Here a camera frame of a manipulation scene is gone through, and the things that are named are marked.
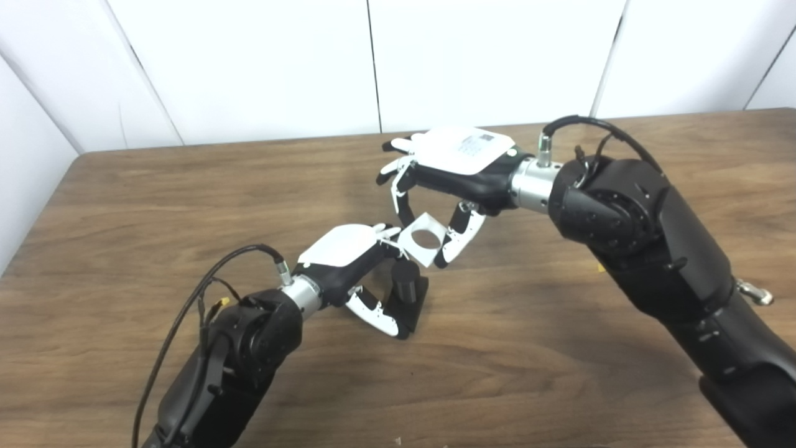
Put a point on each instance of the white and black right hand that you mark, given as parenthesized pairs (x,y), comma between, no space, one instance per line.
(460,162)

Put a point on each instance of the white and black left hand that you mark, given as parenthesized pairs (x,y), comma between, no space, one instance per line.
(342,249)

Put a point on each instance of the black peg with base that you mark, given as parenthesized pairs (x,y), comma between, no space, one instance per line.
(410,292)

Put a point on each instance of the white square piece with hole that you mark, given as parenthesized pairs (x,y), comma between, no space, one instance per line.
(430,256)

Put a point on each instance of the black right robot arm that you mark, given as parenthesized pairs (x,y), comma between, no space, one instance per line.
(653,249)

